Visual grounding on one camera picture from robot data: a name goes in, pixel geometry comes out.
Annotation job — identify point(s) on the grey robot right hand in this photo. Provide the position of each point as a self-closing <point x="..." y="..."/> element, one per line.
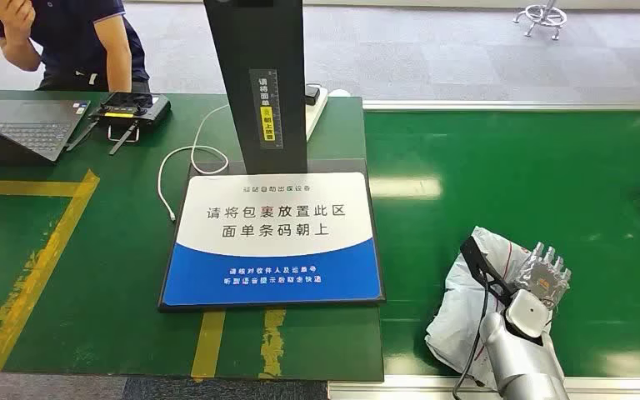
<point x="543" y="276"/>

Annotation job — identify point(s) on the person's right hand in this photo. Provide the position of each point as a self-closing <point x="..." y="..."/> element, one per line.
<point x="15" y="14"/>

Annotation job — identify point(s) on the grey package with red line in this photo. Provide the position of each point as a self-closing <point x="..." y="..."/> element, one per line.
<point x="458" y="320"/>

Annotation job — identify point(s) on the green conveyor belt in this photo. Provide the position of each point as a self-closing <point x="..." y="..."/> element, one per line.
<point x="518" y="165"/>

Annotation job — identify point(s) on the person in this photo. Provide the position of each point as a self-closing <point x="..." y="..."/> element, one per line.
<point x="77" y="33"/>

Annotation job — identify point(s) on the dark grey laptop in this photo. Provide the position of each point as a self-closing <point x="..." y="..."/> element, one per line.
<point x="27" y="130"/>

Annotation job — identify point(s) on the black controller with antennas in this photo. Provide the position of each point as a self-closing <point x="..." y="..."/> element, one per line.
<point x="132" y="107"/>

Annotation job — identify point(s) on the black scanner column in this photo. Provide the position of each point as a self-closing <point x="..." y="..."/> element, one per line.
<point x="242" y="44"/>

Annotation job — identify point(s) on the chrome stool base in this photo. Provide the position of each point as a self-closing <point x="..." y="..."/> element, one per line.
<point x="543" y="15"/>

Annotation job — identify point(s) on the black yellow label strip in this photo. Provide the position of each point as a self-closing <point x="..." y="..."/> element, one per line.
<point x="267" y="110"/>

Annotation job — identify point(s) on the white power strip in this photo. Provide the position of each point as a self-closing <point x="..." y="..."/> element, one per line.
<point x="316" y="119"/>

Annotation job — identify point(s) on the blue white instruction sign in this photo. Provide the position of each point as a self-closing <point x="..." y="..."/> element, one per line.
<point x="270" y="221"/>

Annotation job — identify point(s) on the black power adapter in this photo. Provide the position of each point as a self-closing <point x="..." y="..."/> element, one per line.
<point x="312" y="95"/>

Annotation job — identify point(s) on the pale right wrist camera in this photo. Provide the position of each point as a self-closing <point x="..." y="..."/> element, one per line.
<point x="527" y="313"/>

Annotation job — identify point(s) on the black wrist bracket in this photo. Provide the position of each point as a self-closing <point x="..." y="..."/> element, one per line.
<point x="480" y="262"/>

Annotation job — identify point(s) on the aluminium conveyor rail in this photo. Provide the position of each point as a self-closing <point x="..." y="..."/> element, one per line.
<point x="518" y="105"/>

